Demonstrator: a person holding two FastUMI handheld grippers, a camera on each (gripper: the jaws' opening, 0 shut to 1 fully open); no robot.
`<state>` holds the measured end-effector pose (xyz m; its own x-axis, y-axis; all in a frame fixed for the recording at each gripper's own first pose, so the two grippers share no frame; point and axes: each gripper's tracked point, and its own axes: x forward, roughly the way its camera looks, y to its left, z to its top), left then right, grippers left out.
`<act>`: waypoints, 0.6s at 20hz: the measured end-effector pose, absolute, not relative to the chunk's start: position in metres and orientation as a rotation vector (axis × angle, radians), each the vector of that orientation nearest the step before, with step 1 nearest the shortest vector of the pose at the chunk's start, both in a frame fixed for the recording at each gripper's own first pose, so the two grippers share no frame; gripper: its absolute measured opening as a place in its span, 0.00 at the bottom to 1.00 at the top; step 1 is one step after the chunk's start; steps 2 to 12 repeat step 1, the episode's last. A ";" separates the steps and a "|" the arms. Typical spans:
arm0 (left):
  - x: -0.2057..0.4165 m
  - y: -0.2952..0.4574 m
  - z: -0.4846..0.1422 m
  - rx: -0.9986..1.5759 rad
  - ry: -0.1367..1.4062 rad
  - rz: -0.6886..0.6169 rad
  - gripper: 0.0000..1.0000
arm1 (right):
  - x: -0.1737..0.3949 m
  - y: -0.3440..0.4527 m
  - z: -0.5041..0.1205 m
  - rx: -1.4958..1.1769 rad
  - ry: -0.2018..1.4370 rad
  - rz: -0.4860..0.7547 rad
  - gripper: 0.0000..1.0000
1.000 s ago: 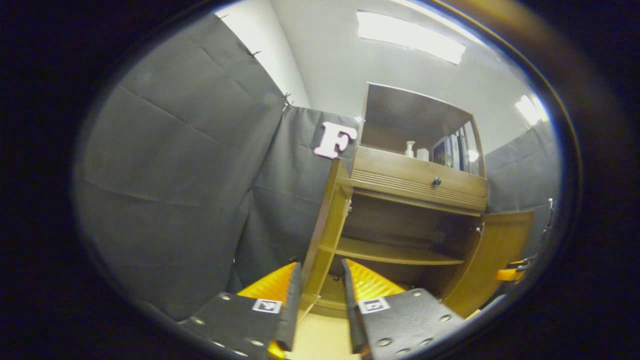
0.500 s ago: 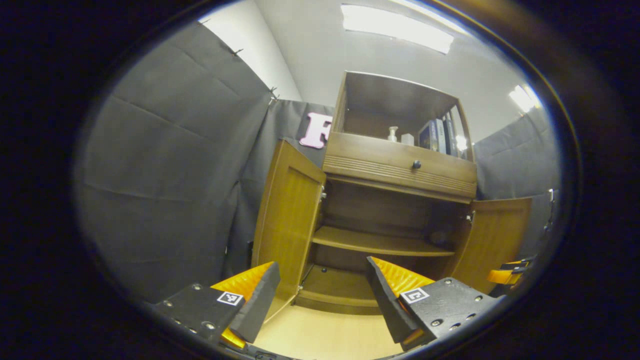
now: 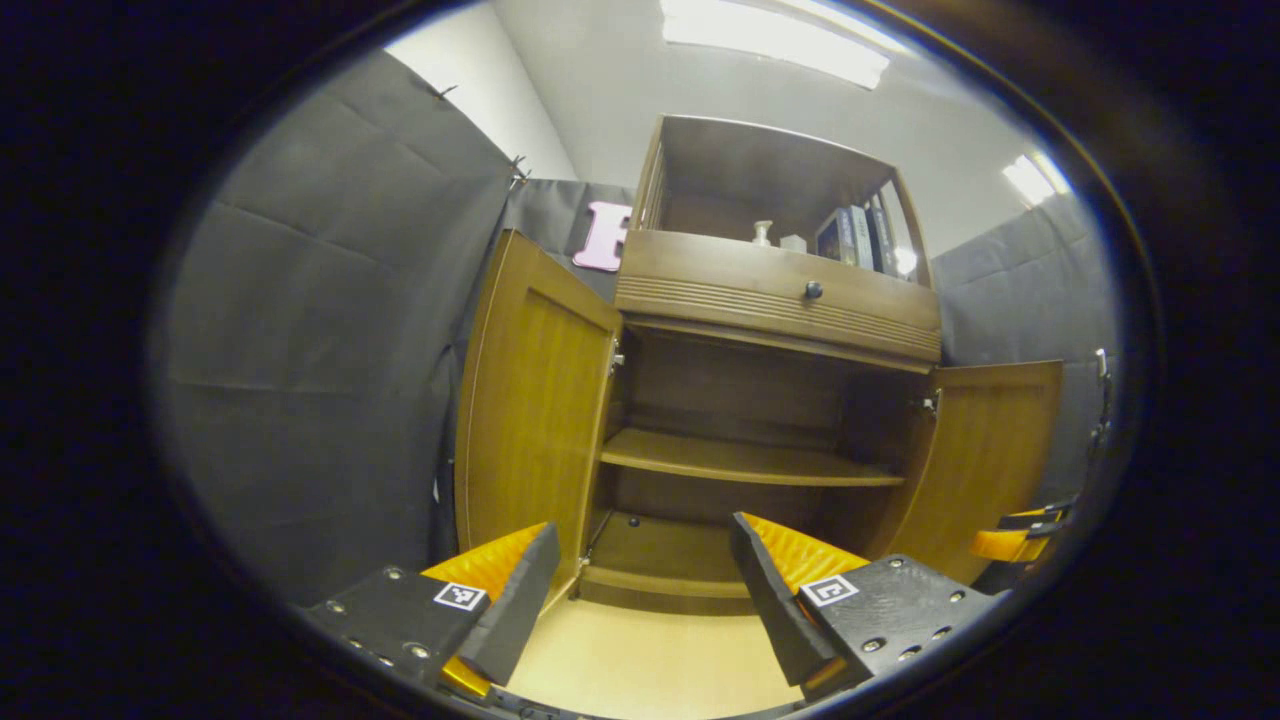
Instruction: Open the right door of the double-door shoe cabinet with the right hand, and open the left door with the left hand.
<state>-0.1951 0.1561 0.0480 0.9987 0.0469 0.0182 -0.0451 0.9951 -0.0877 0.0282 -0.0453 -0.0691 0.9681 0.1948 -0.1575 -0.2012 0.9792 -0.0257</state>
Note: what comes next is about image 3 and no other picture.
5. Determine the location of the wooden double-door shoe cabinet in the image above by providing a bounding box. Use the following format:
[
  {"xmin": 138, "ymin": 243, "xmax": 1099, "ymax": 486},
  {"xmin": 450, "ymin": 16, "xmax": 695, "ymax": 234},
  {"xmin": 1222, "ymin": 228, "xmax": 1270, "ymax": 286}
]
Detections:
[{"xmin": 575, "ymin": 113, "xmax": 943, "ymax": 616}]

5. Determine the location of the black backdrop cloth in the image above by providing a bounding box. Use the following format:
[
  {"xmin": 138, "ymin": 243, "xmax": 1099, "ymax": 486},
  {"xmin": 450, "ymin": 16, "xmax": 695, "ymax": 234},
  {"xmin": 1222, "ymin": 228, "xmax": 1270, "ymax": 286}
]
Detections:
[{"xmin": 160, "ymin": 50, "xmax": 1121, "ymax": 606}]

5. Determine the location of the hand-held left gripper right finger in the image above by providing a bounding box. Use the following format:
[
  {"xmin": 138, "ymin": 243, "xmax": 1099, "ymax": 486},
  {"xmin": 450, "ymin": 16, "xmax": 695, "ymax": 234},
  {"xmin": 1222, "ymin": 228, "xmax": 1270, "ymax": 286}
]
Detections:
[{"xmin": 728, "ymin": 512, "xmax": 1001, "ymax": 701}]

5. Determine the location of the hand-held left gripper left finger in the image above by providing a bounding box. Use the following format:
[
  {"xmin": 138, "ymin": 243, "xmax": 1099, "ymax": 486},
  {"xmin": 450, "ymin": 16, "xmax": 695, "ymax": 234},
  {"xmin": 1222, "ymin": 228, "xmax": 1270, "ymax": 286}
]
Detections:
[{"xmin": 300, "ymin": 522, "xmax": 563, "ymax": 701}]

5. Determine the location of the large ceiling light panel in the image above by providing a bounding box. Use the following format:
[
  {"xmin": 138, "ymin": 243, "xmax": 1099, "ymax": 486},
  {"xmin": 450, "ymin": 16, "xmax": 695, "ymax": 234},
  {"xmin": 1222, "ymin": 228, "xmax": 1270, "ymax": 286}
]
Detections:
[{"xmin": 660, "ymin": 0, "xmax": 891, "ymax": 91}]

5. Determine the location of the small ceiling light panel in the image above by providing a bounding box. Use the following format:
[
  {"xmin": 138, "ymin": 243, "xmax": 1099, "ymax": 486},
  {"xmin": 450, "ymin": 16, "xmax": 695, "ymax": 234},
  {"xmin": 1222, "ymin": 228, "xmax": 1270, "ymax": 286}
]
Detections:
[{"xmin": 1003, "ymin": 150, "xmax": 1071, "ymax": 208}]

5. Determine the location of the wooden shoe cabinet door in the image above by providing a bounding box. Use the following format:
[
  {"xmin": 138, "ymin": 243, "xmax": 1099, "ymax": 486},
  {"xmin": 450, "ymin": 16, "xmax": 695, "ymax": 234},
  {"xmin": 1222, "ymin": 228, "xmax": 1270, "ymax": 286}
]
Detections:
[
  {"xmin": 455, "ymin": 228, "xmax": 626, "ymax": 601},
  {"xmin": 868, "ymin": 360, "xmax": 1064, "ymax": 586}
]

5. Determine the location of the wooden cabinet drawer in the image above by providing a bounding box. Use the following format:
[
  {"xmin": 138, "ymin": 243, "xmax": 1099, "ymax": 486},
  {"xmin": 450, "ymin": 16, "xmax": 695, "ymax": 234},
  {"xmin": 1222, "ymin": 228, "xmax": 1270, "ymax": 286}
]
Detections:
[{"xmin": 613, "ymin": 228, "xmax": 943, "ymax": 366}]

